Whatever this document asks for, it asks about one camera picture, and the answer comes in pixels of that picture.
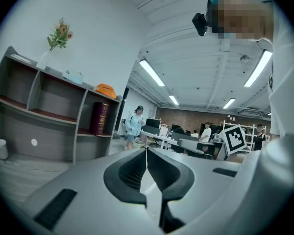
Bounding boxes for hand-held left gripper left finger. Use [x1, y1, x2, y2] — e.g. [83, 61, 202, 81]
[103, 148, 147, 210]

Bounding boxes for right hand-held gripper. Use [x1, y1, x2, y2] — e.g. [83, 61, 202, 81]
[216, 123, 248, 162]

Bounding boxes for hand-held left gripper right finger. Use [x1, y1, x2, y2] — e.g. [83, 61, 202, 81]
[147, 147, 196, 234]

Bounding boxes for dark maroon book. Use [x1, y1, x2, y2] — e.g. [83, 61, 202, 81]
[89, 101, 110, 138]

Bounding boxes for grey wooden shelf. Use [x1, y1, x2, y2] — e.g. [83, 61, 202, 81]
[0, 46, 123, 165]

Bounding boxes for white metal rack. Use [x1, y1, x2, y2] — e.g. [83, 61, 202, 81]
[222, 120, 256, 151]

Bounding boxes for ceiling air conditioner unit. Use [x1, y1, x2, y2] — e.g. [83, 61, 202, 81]
[237, 107, 263, 118]

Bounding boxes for white office desk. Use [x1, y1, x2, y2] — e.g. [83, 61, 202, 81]
[139, 129, 180, 149]

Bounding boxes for person's white shirt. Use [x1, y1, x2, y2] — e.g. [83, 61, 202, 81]
[235, 0, 294, 235]

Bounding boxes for black computer monitor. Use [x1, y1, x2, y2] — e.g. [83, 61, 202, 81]
[145, 117, 162, 130]

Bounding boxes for orange bag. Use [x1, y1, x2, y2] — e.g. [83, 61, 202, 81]
[95, 83, 117, 100]

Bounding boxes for light blue tissue box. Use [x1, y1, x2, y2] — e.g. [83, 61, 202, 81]
[61, 69, 84, 85]

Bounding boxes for white cylindrical bin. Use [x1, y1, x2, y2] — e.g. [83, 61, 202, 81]
[0, 139, 9, 160]

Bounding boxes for person's head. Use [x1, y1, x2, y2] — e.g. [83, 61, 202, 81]
[206, 0, 275, 43]

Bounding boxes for clear glass vase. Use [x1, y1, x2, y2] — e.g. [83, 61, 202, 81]
[36, 50, 51, 71]

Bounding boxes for artificial flower bouquet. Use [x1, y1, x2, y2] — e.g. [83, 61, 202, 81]
[47, 18, 74, 52]

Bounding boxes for white paper sheets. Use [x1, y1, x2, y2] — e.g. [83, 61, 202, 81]
[9, 53, 32, 64]

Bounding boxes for black head camera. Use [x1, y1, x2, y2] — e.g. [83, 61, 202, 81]
[192, 12, 209, 37]

